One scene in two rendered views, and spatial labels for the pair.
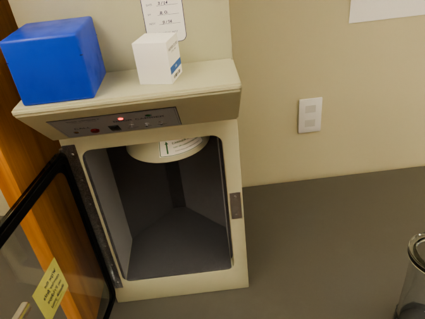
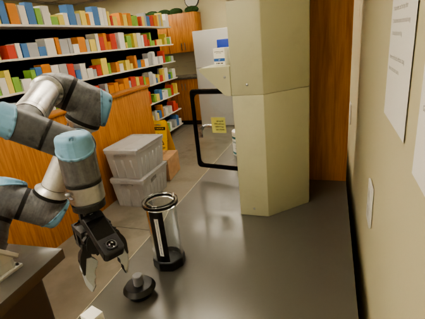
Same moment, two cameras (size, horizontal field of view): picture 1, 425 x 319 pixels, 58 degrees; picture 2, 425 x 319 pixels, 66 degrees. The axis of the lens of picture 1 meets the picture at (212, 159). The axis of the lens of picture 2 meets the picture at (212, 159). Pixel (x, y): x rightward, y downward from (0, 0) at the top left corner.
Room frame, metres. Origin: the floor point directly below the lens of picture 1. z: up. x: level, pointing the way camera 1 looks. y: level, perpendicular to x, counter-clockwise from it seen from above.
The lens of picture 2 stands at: (0.93, -1.16, 1.60)
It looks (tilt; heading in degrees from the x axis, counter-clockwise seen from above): 20 degrees down; 111
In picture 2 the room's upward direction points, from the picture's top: 6 degrees counter-clockwise
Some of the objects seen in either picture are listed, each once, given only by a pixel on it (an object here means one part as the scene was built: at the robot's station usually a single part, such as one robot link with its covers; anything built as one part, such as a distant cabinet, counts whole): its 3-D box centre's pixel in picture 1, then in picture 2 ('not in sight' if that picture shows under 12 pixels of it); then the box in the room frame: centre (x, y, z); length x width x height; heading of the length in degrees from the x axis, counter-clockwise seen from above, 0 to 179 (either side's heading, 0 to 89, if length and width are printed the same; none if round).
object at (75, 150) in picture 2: not in sight; (78, 158); (0.43, -0.64, 1.39); 0.09 x 0.08 x 0.11; 129
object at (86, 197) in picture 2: not in sight; (85, 193); (0.43, -0.65, 1.31); 0.08 x 0.08 x 0.05
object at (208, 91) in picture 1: (137, 112); (227, 76); (0.55, 0.11, 1.46); 0.32 x 0.12 x 0.10; 90
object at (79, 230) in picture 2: not in sight; (92, 223); (0.43, -0.64, 1.23); 0.09 x 0.08 x 0.12; 151
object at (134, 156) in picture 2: not in sight; (136, 155); (-1.07, 1.76, 0.49); 0.60 x 0.42 x 0.33; 90
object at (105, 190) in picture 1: (168, 181); not in sight; (0.73, 0.11, 1.19); 0.26 x 0.24 x 0.35; 90
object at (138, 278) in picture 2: not in sight; (138, 284); (0.44, -0.54, 0.97); 0.09 x 0.09 x 0.07
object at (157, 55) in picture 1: (158, 58); (222, 56); (0.55, 0.06, 1.54); 0.05 x 0.05 x 0.06; 74
